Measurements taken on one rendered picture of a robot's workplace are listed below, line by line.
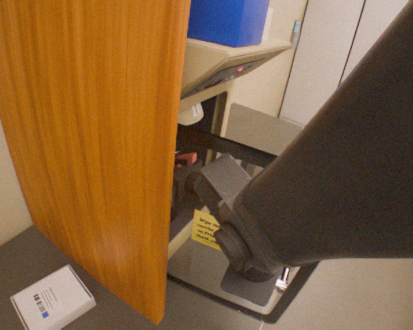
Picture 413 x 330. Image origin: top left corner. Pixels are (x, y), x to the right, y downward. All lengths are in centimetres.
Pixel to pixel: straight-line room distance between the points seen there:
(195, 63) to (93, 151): 19
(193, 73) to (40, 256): 65
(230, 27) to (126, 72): 14
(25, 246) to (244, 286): 66
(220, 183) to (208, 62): 15
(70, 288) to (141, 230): 33
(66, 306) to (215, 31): 61
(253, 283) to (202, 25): 34
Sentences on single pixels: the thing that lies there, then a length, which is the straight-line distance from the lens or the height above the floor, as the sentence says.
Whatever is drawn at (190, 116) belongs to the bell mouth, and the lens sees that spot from 57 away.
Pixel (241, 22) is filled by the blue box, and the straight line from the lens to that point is 35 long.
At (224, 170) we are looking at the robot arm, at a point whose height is 141.
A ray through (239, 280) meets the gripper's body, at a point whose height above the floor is 127.
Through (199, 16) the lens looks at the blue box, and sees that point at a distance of 37.
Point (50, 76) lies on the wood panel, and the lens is 44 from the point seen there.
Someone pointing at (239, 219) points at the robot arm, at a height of 144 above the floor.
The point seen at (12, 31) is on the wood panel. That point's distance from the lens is 53.
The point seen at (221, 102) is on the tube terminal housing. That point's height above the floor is 132.
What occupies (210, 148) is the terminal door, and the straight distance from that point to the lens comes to 38.
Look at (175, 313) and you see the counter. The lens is 68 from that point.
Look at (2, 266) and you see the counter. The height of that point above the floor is 94.
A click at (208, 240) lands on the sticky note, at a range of 49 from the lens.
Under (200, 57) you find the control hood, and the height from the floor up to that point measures 150.
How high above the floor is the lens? 156
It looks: 33 degrees down
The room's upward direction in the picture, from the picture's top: 9 degrees clockwise
